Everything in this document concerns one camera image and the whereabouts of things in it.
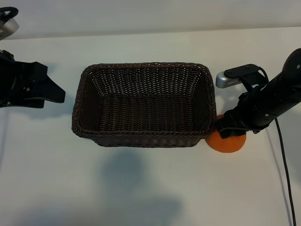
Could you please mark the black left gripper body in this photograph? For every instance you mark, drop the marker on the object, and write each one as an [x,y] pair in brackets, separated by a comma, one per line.
[16,82]

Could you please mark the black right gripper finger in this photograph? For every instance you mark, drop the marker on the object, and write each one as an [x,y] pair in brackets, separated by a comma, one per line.
[221,124]
[232,133]

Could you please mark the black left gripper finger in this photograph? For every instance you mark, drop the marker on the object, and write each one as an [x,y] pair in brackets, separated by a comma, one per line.
[30,104]
[47,89]

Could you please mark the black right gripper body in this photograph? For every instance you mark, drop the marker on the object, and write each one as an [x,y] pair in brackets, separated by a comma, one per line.
[254,110]

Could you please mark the orange fruit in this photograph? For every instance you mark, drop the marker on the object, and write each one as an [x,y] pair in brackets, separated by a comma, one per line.
[228,145]

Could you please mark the dark brown wicker basket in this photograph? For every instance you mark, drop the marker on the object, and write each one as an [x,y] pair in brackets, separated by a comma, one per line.
[145,110]

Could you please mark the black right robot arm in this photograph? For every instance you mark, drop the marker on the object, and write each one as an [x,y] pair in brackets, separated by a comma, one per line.
[289,89]

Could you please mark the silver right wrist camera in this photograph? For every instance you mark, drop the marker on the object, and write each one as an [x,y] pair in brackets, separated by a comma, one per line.
[227,80]

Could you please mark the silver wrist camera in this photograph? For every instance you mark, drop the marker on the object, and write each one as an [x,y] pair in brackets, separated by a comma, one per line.
[227,80]
[9,29]

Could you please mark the black right camera mount bracket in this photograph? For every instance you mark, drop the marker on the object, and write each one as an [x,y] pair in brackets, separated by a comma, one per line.
[244,69]

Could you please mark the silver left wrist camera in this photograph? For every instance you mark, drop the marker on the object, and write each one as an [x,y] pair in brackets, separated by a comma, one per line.
[9,29]

